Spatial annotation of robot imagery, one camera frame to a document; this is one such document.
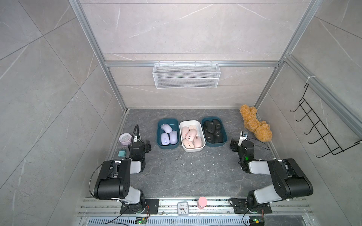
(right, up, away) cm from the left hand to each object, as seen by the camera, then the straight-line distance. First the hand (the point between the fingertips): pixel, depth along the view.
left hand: (141, 140), depth 94 cm
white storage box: (+29, +11, +11) cm, 33 cm away
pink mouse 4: (+32, -3, +2) cm, 32 cm away
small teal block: (-12, -9, -1) cm, 15 cm away
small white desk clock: (+28, -33, -22) cm, 49 cm away
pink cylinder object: (+38, -27, -26) cm, 53 cm away
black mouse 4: (+47, +2, +2) cm, 47 cm away
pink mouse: (+30, +5, +7) cm, 31 cm away
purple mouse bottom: (+22, +1, +5) cm, 22 cm away
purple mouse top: (+16, 0, +4) cm, 16 cm away
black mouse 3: (+52, +4, +4) cm, 53 cm away
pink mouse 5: (+38, -2, +2) cm, 38 cm away
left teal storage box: (+17, +3, +7) cm, 19 cm away
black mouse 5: (+54, 0, +5) cm, 54 cm away
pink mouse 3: (+34, +3, +3) cm, 34 cm away
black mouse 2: (+54, +11, +10) cm, 56 cm away
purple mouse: (+16, +7, +9) cm, 20 cm away
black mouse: (+48, +9, +6) cm, 49 cm away
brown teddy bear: (+83, +7, +2) cm, 83 cm away
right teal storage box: (+58, +6, +8) cm, 58 cm away
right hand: (+67, +1, 0) cm, 67 cm away
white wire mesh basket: (+31, +46, +7) cm, 56 cm away
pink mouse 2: (+35, +8, +10) cm, 38 cm away
